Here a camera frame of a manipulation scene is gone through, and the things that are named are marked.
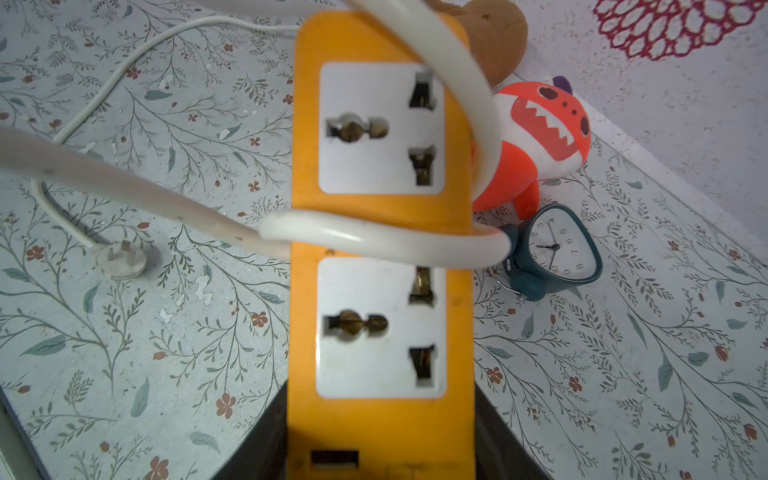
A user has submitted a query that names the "white power cord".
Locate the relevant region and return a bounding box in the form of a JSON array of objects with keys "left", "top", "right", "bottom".
[{"left": 0, "top": 0, "right": 512, "bottom": 280}]

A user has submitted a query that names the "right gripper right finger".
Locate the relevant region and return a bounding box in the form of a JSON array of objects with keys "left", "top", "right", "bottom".
[{"left": 474, "top": 384, "right": 549, "bottom": 480}]

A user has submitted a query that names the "brown gingerbread plush toy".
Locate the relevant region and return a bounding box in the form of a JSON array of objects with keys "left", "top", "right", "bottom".
[{"left": 425, "top": 0, "right": 528, "bottom": 87}]

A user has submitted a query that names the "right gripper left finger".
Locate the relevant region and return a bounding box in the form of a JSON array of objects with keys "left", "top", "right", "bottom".
[{"left": 213, "top": 382, "right": 288, "bottom": 480}]

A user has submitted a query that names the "teal alarm clock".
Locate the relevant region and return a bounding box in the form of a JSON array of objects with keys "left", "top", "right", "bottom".
[{"left": 500, "top": 203, "right": 603, "bottom": 301}]

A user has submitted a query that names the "orange power strip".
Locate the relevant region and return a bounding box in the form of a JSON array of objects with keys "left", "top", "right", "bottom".
[{"left": 285, "top": 12, "right": 475, "bottom": 479}]

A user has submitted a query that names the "red shark plush toy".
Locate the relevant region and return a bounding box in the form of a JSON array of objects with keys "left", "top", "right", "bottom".
[{"left": 473, "top": 76, "right": 591, "bottom": 220}]

